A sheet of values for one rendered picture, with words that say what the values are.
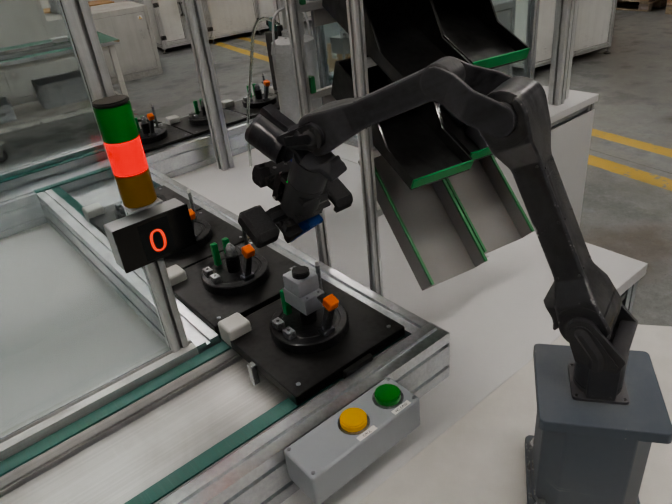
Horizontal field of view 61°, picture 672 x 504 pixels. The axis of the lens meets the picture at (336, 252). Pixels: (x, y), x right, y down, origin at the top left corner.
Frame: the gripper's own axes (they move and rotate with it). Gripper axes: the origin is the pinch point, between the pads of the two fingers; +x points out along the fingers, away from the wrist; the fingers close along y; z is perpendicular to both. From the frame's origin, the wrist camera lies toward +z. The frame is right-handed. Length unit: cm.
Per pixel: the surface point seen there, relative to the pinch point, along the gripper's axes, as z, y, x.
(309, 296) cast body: -8.9, 0.6, 8.2
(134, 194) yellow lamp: 13.2, 20.3, -4.9
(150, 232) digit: 9.5, 19.8, 0.3
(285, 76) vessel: 67, -54, 37
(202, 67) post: 93, -42, 51
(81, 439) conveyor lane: -5.8, 39.8, 24.8
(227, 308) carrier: 3.2, 7.3, 25.5
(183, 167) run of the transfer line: 85, -31, 85
